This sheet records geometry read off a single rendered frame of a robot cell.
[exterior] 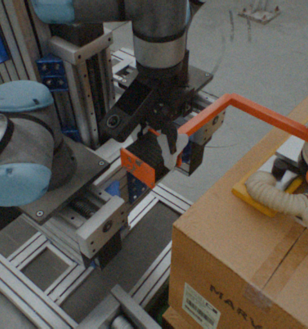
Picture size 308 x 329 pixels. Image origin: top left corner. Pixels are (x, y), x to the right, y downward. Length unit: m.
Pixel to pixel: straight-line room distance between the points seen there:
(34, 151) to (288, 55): 3.02
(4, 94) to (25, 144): 0.14
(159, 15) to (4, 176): 0.35
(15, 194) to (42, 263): 1.09
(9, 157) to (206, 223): 0.39
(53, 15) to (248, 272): 0.52
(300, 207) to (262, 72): 2.57
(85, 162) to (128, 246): 0.86
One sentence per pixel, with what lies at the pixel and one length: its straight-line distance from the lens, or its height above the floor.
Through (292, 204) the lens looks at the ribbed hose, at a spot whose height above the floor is 1.16.
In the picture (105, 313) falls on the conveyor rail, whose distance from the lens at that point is 1.18.
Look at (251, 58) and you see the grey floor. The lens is 3.38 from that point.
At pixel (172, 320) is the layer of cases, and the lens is 1.21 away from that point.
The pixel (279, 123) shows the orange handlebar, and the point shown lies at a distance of 0.78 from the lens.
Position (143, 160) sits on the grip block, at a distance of 0.63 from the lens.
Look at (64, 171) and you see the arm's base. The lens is 0.85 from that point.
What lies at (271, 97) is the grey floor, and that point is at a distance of 2.95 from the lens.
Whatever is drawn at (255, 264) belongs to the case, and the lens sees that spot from 0.71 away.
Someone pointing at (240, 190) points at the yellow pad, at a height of 1.09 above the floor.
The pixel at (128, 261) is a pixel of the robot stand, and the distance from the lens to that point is 1.67.
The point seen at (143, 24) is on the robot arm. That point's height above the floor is 1.47.
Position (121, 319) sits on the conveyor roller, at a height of 0.55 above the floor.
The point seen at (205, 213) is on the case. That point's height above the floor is 1.07.
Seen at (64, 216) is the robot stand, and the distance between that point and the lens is 0.87.
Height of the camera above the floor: 1.69
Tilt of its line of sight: 47 degrees down
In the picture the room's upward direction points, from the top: straight up
